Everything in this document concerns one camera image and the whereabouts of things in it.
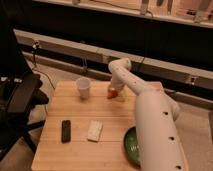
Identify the green bowl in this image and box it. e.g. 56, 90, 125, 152
123, 126, 140, 167

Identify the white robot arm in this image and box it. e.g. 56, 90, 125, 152
108, 58, 187, 171

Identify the black remote control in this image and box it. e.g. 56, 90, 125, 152
61, 120, 71, 143

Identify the white sponge block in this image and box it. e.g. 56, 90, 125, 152
87, 120, 103, 142

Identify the white paper cup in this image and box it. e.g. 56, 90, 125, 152
76, 77, 91, 99

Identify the orange pepper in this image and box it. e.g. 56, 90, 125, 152
107, 88, 118, 99

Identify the black office chair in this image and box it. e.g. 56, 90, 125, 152
0, 28, 49, 161

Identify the black cable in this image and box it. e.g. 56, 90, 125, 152
31, 39, 56, 90

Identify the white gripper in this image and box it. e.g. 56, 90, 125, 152
110, 76, 126, 102

